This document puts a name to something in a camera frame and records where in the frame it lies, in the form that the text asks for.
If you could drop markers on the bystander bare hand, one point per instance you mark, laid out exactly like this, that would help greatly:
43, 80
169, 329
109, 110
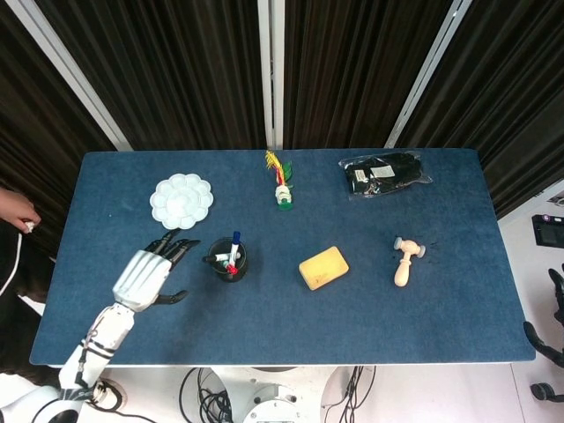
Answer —
15, 207

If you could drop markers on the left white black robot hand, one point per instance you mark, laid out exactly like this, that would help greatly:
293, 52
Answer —
141, 277

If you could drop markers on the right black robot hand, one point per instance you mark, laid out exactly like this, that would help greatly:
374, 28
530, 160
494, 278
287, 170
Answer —
539, 341

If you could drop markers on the black cap white marker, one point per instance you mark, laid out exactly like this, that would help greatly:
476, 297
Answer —
218, 257

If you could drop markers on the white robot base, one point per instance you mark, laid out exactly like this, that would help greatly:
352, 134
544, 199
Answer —
269, 396

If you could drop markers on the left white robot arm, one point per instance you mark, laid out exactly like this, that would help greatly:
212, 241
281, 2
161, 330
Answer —
106, 330

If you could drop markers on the red cap white marker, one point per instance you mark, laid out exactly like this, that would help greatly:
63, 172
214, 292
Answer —
232, 269

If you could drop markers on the blue cap white marker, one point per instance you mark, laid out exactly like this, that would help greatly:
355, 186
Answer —
235, 244

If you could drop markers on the black cup with markers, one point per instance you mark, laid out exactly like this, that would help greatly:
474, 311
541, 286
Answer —
242, 265

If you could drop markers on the white flower paint palette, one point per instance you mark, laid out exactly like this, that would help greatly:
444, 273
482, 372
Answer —
180, 202

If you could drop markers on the black box device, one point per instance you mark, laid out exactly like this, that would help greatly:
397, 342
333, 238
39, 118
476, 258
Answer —
548, 229

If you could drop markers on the blue felt table mat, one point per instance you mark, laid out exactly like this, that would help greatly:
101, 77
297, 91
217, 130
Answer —
286, 321

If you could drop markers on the small wooden toy hammer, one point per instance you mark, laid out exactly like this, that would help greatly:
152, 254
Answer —
403, 273

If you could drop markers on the colourful feather shuttlecock toy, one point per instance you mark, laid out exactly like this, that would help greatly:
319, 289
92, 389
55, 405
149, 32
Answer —
283, 194

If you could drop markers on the yellow sponge block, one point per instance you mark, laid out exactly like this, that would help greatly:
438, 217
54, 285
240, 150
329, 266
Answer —
324, 266

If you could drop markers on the black items in plastic bag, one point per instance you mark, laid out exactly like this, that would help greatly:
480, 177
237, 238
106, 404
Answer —
383, 176

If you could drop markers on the white frame post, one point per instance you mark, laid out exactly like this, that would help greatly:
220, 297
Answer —
427, 75
75, 79
271, 70

